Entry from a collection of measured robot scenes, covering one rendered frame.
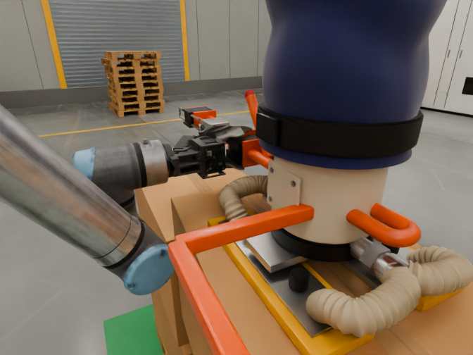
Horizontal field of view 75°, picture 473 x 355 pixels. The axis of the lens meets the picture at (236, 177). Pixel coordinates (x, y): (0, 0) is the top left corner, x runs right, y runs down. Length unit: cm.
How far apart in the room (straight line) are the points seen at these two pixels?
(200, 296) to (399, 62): 32
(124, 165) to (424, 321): 53
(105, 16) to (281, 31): 930
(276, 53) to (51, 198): 33
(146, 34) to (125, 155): 927
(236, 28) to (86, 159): 1056
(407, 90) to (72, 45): 931
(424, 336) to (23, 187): 53
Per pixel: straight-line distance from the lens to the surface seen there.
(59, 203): 44
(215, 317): 28
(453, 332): 53
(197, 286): 31
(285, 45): 40
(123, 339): 192
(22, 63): 967
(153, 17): 991
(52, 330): 212
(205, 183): 116
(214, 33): 1068
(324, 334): 44
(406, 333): 50
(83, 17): 957
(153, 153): 60
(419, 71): 43
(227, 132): 69
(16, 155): 42
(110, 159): 59
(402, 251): 60
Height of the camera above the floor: 142
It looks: 23 degrees down
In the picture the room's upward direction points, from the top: straight up
